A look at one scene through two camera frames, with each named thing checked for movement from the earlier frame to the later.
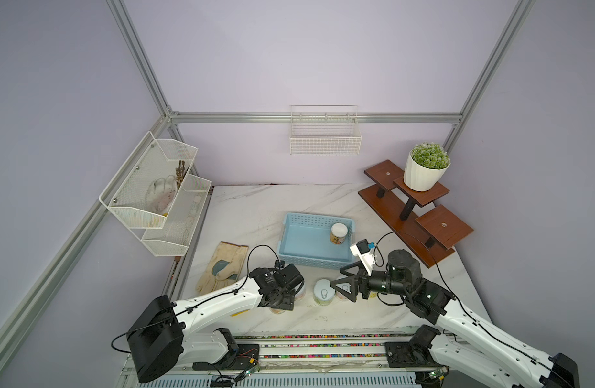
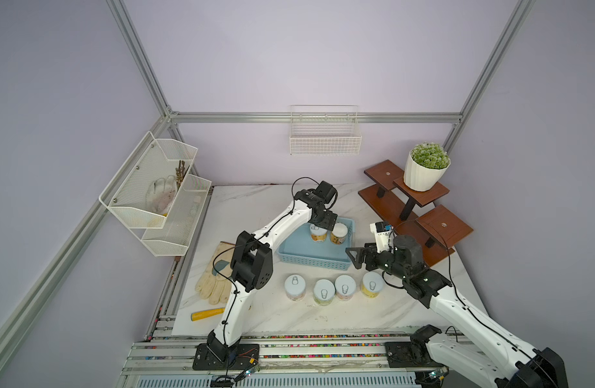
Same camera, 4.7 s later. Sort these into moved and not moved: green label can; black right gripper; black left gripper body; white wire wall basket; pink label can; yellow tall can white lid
Moved: black right gripper; black left gripper body
Not moved: yellow tall can white lid; green label can; pink label can; white wire wall basket
